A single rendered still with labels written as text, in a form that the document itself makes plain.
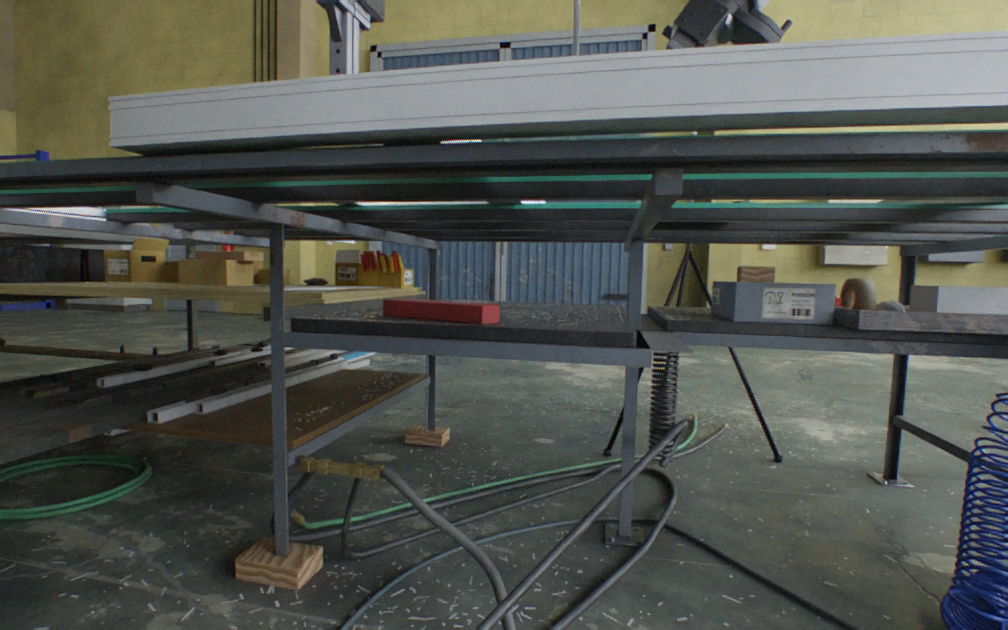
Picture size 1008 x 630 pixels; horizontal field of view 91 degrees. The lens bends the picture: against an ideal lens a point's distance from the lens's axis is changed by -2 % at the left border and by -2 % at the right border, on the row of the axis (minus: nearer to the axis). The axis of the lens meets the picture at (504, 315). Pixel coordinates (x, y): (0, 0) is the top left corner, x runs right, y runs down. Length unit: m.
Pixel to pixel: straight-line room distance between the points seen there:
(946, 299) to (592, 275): 5.85
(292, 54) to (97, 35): 4.15
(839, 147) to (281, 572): 1.26
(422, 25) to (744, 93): 7.95
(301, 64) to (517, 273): 4.37
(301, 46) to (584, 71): 8.20
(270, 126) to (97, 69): 11.01
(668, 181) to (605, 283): 6.45
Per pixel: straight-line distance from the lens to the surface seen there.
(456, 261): 7.42
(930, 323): 1.45
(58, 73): 12.40
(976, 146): 0.74
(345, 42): 0.74
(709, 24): 0.75
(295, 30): 8.87
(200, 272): 2.07
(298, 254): 8.13
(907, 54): 0.67
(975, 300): 1.54
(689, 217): 1.23
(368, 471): 1.23
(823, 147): 0.67
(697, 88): 0.62
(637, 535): 1.52
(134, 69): 11.16
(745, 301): 1.39
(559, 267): 7.13
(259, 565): 1.35
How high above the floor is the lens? 0.69
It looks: 4 degrees down
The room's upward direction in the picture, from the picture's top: 1 degrees clockwise
